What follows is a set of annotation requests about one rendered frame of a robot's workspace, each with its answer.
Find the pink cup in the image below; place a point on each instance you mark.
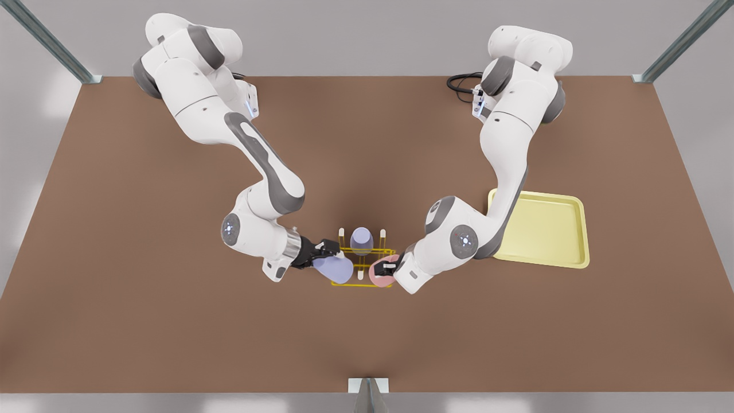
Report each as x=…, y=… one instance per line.
x=378, y=273

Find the light blue cup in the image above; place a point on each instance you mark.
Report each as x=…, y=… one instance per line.
x=335, y=268

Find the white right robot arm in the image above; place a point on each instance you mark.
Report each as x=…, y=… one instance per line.
x=206, y=109

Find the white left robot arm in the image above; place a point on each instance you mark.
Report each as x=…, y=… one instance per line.
x=510, y=137

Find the lavender cup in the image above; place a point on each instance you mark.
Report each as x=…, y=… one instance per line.
x=362, y=240

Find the yellow tray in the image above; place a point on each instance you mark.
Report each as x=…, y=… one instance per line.
x=545, y=229

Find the silver frame post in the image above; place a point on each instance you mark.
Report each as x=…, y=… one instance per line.
x=682, y=43
x=367, y=396
x=46, y=40

